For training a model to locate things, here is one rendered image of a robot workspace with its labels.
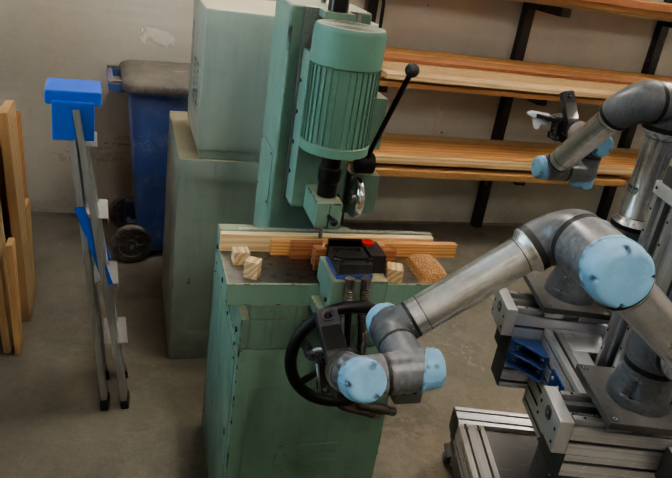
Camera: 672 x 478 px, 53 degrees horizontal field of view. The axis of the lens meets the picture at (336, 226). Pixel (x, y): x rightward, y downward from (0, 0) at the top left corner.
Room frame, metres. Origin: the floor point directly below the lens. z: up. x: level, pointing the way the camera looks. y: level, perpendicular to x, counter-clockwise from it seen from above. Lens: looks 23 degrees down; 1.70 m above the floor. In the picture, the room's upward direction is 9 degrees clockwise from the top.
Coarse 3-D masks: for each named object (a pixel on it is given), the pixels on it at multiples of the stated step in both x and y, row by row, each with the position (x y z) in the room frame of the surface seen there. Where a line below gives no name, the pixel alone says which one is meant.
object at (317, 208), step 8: (312, 184) 1.74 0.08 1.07; (312, 192) 1.68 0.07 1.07; (304, 200) 1.73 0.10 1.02; (312, 200) 1.65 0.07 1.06; (320, 200) 1.63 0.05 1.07; (328, 200) 1.64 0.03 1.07; (336, 200) 1.64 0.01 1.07; (304, 208) 1.72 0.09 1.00; (312, 208) 1.64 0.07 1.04; (320, 208) 1.61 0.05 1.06; (328, 208) 1.61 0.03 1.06; (336, 208) 1.62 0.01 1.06; (312, 216) 1.63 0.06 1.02; (320, 216) 1.61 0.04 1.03; (336, 216) 1.62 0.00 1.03; (320, 224) 1.61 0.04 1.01; (328, 224) 1.62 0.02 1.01
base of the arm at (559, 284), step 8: (552, 272) 1.85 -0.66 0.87; (560, 272) 1.82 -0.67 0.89; (552, 280) 1.82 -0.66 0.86; (560, 280) 1.80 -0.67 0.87; (568, 280) 1.79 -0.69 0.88; (552, 288) 1.81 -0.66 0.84; (560, 288) 1.80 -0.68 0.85; (568, 288) 1.78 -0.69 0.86; (576, 288) 1.78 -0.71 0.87; (560, 296) 1.78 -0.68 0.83; (568, 296) 1.77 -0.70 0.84; (576, 296) 1.77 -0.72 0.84; (584, 296) 1.77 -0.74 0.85; (576, 304) 1.77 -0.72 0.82; (584, 304) 1.77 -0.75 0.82
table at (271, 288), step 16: (224, 256) 1.56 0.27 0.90; (256, 256) 1.59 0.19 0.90; (272, 256) 1.61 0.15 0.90; (288, 256) 1.62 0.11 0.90; (224, 272) 1.48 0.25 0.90; (240, 272) 1.49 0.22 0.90; (272, 272) 1.52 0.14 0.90; (288, 272) 1.53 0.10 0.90; (304, 272) 1.54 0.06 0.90; (384, 272) 1.62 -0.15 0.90; (224, 288) 1.46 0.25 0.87; (240, 288) 1.43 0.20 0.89; (256, 288) 1.45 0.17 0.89; (272, 288) 1.46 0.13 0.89; (288, 288) 1.47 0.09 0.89; (304, 288) 1.48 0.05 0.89; (400, 288) 1.56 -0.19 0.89; (416, 288) 1.58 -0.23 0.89; (240, 304) 1.44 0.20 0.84; (256, 304) 1.45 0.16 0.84; (272, 304) 1.46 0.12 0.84; (288, 304) 1.47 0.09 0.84; (304, 304) 1.49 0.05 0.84; (320, 304) 1.45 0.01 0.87; (352, 320) 1.43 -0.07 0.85
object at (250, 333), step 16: (224, 224) 1.98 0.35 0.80; (240, 224) 2.00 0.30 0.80; (240, 320) 1.45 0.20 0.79; (256, 320) 1.45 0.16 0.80; (272, 320) 1.46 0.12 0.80; (288, 320) 1.47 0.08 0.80; (240, 336) 1.44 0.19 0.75; (256, 336) 1.45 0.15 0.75; (272, 336) 1.46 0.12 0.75; (288, 336) 1.48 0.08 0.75; (352, 336) 1.53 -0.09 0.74; (368, 336) 1.54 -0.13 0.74
